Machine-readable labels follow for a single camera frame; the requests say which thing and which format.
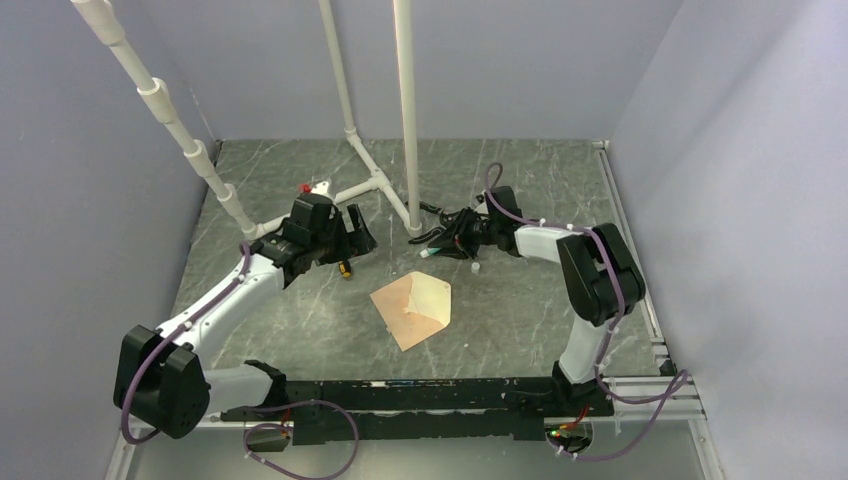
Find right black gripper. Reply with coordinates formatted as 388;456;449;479
429;207;500;260

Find green white glue stick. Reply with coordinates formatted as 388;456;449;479
419;247;441;258

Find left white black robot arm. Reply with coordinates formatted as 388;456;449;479
113;191;377;445

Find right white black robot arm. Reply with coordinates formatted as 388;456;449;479
415;186;646;415

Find black grey pliers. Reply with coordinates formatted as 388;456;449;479
407;201;458;245

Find yellow black screwdriver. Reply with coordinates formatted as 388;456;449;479
339;261;353;279

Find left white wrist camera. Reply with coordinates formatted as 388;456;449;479
298;180;334;198

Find aluminium table frame rail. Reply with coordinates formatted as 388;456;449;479
113;164;724;479

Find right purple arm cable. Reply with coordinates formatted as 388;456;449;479
483;162;692;463

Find white PVC pipe frame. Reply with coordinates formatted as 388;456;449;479
70;0;425;242

